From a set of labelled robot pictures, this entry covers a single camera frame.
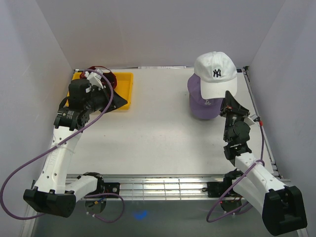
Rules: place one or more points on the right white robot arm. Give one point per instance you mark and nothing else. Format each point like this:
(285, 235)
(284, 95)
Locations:
(281, 206)

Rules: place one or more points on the aluminium rail frame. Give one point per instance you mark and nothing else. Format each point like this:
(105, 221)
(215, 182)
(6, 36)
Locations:
(130, 187)

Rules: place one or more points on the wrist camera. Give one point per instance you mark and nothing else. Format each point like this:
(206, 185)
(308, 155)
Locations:
(94, 79)
(253, 119)

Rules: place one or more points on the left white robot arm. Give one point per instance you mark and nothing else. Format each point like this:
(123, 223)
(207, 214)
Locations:
(50, 194)

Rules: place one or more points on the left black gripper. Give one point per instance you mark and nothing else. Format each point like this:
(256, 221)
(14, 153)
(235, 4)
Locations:
(102, 92)

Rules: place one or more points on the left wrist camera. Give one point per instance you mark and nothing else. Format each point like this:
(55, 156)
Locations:
(94, 79)

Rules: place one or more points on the purple baseball cap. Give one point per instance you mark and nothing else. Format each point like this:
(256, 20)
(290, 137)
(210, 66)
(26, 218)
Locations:
(205, 109)

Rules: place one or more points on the red baseball cap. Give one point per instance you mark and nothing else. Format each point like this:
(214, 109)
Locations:
(108, 74)

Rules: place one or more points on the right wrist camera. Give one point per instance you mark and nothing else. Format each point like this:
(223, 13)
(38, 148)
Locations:
(253, 119)

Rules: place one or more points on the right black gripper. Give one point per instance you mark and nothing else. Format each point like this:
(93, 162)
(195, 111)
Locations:
(230, 106)

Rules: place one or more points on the white baseball cap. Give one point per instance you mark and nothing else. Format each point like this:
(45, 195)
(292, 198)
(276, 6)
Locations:
(217, 74)

